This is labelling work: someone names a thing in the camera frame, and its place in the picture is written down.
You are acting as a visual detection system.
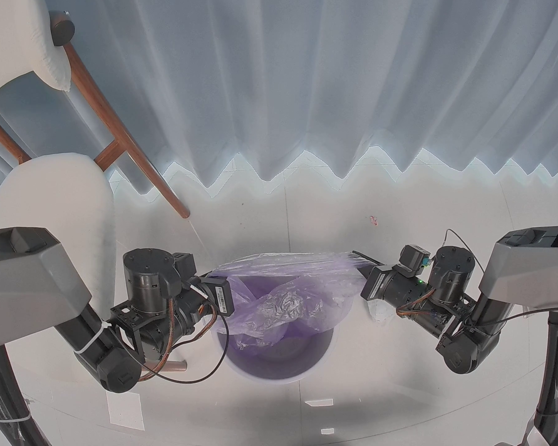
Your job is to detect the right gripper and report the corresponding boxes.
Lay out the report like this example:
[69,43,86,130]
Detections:
[360,263,435,315]

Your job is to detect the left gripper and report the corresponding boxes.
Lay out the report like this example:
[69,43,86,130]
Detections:
[179,278,235,338]

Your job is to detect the purple plastic bag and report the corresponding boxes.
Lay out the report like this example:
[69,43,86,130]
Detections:
[212,250,377,349]

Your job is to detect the white trash bin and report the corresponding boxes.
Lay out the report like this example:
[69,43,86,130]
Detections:
[212,251,347,383]

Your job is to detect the crumpled white paper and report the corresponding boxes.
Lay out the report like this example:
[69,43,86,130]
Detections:
[366,298,393,326]

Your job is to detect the white wooden-legged chair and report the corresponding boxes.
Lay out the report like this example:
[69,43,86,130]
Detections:
[0,0,191,374]

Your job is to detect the pale blue curtain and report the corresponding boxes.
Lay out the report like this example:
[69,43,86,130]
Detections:
[0,0,558,199]

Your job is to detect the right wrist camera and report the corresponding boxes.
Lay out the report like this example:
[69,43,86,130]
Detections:
[398,244,432,278]

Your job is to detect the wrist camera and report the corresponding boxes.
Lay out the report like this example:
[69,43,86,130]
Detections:
[398,244,432,278]
[172,251,199,291]

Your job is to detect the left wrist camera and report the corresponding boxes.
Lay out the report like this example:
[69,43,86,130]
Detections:
[172,251,199,291]

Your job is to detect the black cable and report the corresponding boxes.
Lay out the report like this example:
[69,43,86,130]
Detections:
[139,316,231,384]
[504,308,558,324]
[445,229,485,278]

